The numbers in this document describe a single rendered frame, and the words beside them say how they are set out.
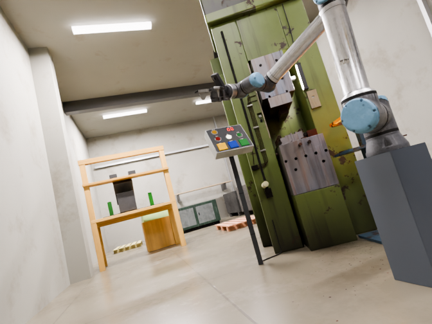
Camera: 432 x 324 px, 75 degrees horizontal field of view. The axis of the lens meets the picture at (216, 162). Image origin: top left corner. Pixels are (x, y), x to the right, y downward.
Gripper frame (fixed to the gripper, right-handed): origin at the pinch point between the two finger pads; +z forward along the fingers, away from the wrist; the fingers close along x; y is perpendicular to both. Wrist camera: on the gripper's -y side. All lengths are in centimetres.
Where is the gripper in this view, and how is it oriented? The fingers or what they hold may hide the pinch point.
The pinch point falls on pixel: (203, 89)
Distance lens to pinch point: 159.7
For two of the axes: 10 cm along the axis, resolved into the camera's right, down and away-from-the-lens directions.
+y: 1.3, 9.8, 1.8
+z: -6.6, 2.2, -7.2
